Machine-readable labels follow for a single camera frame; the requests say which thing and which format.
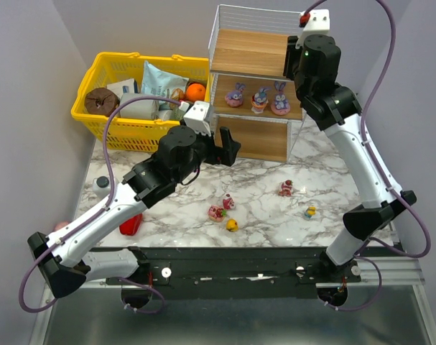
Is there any large purple bunny toy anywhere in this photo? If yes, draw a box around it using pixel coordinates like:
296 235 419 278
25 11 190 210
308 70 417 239
271 80 291 116

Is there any red white figure toy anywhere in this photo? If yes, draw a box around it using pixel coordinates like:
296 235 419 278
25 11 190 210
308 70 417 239
278 180 293 196

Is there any yellow blue duck toy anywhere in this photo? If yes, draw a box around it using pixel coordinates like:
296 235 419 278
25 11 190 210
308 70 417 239
304 206 316 219

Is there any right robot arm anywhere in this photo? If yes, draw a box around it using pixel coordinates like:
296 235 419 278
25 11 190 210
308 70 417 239
283 34 417 270

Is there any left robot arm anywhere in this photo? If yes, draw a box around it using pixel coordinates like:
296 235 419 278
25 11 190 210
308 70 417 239
27 125 241 298

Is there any pink bear toy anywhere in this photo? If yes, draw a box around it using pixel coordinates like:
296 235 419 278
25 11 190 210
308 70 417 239
223 193 236 210

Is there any green melon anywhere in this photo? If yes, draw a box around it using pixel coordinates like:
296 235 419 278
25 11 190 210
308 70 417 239
170 101 190 121

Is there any orange fruit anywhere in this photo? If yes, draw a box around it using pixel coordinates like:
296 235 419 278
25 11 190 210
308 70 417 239
185 83 206 102

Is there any white can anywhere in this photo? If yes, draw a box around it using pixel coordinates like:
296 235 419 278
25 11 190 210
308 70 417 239
157 109 172 121

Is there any brown onion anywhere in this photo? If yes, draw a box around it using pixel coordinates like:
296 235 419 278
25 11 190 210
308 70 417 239
170 88 185 102

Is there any white paper roll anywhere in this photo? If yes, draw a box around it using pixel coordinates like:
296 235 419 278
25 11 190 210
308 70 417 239
119 99 159 120

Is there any blue snack bag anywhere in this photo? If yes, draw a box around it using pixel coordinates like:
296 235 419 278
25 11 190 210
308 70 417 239
140 60 188 99

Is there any white blue box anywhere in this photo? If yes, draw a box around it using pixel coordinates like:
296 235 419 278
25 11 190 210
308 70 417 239
106 78 139 98

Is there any red bell pepper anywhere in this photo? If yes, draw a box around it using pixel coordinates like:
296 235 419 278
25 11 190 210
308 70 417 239
119 214 143 236

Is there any white plastic bottle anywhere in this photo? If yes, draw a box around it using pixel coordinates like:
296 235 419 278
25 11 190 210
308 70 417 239
92 176 111 200

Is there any brown chocolate donut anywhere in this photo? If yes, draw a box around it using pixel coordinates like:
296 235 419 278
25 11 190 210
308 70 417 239
84 88 120 116

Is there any yellow plastic basket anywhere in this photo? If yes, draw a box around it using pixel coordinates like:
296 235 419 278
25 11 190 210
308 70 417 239
70 52 209 152

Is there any pink ball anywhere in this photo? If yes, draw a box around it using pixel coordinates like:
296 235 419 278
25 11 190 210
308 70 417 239
54 221 69 231

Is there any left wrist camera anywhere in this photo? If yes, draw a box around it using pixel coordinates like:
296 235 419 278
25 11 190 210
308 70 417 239
183 101 213 137

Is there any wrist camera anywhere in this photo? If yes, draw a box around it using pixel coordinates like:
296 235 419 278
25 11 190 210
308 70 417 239
183 101 213 137
299 9 330 36

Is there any white wire wooden shelf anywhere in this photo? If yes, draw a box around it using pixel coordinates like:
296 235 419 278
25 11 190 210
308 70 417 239
208 4 305 162

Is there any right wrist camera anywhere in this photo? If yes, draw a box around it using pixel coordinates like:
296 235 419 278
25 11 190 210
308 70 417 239
299 9 330 36

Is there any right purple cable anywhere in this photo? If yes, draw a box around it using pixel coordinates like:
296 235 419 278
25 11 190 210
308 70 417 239
303 0 432 312

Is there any purple cable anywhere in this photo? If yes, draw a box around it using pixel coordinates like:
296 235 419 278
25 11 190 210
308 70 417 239
19 96 182 313
303 0 432 312

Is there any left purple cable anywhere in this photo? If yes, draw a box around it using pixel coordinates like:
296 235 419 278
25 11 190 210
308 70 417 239
19 96 182 313

